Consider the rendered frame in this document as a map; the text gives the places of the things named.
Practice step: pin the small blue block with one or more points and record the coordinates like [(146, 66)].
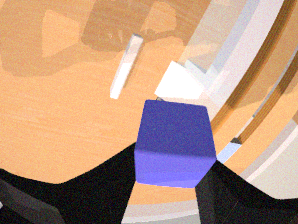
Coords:
[(175, 145)]

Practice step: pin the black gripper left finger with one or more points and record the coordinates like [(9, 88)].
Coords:
[(99, 196)]

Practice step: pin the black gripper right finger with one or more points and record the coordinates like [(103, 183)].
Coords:
[(225, 198)]

